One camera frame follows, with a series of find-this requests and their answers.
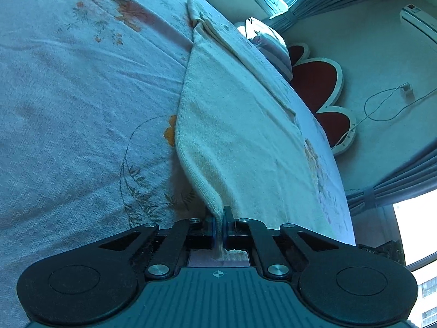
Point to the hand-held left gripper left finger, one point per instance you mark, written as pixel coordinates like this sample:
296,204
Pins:
212,231

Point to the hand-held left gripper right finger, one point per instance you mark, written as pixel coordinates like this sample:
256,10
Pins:
226,230

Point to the white knit garment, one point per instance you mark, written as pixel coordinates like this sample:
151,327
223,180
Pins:
232,143

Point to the bright window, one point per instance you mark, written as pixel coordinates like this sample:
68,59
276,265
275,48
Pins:
418,232

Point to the teal curtain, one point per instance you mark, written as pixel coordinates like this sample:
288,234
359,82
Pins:
307,0
392,184

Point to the red flower-shaped headboard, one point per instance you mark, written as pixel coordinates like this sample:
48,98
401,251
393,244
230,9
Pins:
315,82

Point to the striped pillow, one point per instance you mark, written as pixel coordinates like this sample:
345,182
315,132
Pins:
271,51

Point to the floral bed sheet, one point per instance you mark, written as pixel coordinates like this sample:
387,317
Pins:
78,102

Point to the white air conditioner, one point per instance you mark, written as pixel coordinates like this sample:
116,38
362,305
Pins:
420,20

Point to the white wall socket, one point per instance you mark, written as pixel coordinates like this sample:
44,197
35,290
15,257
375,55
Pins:
406,89

